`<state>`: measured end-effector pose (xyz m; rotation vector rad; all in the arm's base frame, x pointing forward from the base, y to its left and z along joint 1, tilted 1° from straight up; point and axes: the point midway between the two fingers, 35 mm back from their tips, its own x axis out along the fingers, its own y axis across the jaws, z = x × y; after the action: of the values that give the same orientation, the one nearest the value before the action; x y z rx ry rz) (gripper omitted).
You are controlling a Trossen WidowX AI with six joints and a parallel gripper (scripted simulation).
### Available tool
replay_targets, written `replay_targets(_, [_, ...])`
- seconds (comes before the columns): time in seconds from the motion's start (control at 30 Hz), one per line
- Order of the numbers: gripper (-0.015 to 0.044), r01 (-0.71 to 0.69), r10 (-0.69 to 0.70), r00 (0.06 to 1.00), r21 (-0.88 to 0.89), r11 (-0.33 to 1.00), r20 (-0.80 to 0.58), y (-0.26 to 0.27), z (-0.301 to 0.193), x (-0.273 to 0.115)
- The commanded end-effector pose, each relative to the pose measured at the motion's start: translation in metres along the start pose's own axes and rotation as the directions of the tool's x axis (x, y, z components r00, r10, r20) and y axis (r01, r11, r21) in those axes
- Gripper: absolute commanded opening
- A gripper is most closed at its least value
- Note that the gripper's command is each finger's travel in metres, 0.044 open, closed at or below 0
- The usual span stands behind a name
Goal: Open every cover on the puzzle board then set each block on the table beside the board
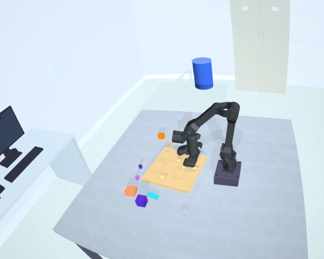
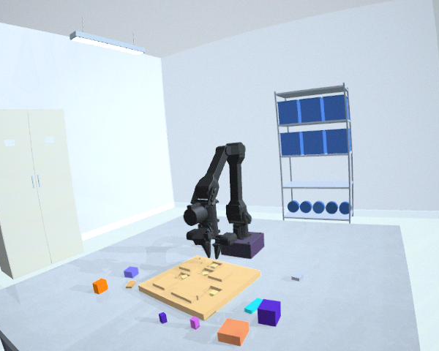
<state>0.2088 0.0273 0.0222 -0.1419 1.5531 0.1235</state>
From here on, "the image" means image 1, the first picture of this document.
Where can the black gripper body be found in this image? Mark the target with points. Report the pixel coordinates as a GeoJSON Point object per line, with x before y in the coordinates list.
{"type": "Point", "coordinates": [192, 151]}

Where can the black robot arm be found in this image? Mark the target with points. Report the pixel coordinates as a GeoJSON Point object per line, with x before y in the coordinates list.
{"type": "Point", "coordinates": [227, 153]}

